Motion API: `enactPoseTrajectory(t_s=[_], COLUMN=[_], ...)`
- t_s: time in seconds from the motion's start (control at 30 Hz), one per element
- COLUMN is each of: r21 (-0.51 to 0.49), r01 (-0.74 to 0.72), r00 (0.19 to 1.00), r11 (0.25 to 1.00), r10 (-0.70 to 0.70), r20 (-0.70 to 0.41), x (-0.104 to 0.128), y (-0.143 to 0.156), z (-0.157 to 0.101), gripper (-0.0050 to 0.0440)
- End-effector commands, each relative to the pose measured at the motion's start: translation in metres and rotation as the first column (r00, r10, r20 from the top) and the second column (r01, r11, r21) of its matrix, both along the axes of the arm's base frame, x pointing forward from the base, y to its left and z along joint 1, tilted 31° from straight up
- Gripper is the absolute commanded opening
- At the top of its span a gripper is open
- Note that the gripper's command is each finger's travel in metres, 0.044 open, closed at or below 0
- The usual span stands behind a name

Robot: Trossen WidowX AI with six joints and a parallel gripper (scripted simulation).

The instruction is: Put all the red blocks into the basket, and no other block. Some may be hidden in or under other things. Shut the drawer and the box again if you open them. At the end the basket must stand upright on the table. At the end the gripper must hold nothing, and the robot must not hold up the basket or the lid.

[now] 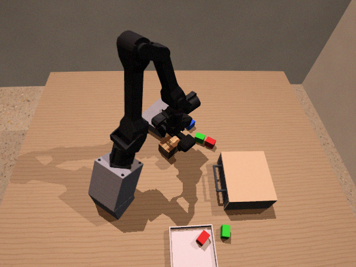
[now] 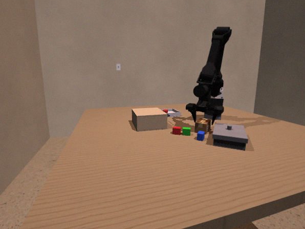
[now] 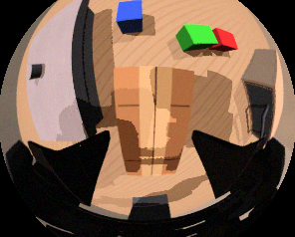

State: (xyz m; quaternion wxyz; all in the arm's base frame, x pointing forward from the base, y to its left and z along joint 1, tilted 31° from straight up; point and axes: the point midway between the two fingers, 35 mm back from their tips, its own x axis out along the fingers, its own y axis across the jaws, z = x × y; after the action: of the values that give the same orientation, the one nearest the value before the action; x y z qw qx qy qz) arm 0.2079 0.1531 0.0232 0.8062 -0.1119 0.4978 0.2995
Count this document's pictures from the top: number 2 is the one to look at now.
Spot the blue block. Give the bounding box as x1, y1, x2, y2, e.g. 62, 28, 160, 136
197, 131, 205, 141

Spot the green block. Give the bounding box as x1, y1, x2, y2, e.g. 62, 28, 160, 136
183, 127, 191, 136

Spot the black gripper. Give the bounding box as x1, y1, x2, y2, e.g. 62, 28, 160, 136
186, 95, 224, 125

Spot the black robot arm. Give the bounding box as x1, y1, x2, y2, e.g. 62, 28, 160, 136
193, 27, 232, 112

